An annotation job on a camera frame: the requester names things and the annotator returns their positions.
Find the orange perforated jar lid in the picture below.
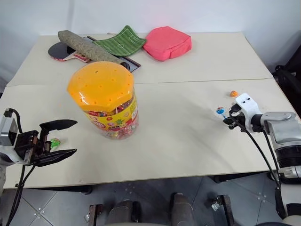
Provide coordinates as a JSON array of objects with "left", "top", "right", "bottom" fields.
[{"left": 66, "top": 61, "right": 135, "bottom": 111}]

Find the clear plastic lollipop jar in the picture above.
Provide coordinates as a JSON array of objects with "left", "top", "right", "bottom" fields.
[{"left": 85, "top": 88, "right": 140, "bottom": 141}]

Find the blue lollipop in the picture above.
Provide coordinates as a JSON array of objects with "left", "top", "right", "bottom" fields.
[{"left": 216, "top": 106, "right": 228, "bottom": 119}]

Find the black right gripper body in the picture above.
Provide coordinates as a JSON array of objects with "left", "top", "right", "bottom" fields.
[{"left": 230, "top": 105, "right": 247, "bottom": 132}]

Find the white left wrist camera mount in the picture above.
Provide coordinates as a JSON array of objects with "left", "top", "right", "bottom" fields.
[{"left": 0, "top": 114, "right": 24, "bottom": 165}]

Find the pink fabric cushion bag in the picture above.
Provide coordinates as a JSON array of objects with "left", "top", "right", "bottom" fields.
[{"left": 142, "top": 26, "right": 192, "bottom": 62}]

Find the rusty metal table bracket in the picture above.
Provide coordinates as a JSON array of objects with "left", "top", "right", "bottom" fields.
[
  {"left": 211, "top": 194, "right": 236, "bottom": 222},
  {"left": 88, "top": 203, "right": 104, "bottom": 226}
]

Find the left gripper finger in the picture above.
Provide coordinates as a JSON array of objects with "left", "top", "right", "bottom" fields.
[
  {"left": 32, "top": 148, "right": 78, "bottom": 168},
  {"left": 39, "top": 119, "right": 79, "bottom": 142}
]

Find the olive patterned rolled pouch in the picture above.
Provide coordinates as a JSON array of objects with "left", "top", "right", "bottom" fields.
[{"left": 57, "top": 30, "right": 123, "bottom": 65}]

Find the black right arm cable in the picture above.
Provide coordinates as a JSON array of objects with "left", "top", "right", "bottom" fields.
[{"left": 235, "top": 117, "right": 283, "bottom": 189}]

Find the black red table tennis paddle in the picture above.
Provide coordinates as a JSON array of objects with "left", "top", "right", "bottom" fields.
[{"left": 48, "top": 41, "right": 92, "bottom": 63}]

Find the dark rounded shape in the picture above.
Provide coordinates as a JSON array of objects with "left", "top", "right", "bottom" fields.
[
  {"left": 169, "top": 192, "right": 196, "bottom": 226},
  {"left": 108, "top": 199, "right": 143, "bottom": 226}
]

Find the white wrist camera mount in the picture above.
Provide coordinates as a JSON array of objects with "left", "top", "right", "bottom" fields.
[
  {"left": 235, "top": 93, "right": 262, "bottom": 133},
  {"left": 0, "top": 114, "right": 24, "bottom": 165}
]

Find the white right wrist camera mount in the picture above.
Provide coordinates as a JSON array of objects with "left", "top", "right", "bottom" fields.
[{"left": 235, "top": 93, "right": 262, "bottom": 133}]

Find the black office chair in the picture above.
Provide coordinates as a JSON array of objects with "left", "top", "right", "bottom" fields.
[{"left": 272, "top": 29, "right": 301, "bottom": 115}]

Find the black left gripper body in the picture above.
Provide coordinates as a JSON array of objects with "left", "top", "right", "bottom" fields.
[{"left": 13, "top": 129, "right": 52, "bottom": 167}]

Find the black flat board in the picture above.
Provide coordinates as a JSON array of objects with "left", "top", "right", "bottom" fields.
[{"left": 87, "top": 34, "right": 142, "bottom": 73}]

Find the green wrapped lollipop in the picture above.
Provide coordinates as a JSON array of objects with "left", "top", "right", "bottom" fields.
[{"left": 49, "top": 138, "right": 62, "bottom": 151}]

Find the green football field cloth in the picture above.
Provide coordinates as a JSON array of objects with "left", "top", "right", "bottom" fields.
[{"left": 93, "top": 25, "right": 147, "bottom": 57}]

